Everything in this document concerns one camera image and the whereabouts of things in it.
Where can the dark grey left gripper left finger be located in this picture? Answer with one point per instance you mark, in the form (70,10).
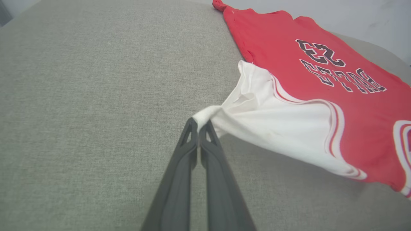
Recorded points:
(175,195)

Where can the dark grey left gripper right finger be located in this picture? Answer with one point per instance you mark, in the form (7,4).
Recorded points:
(224,199)

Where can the red and white basketball jersey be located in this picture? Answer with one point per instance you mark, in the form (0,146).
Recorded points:
(289,80)

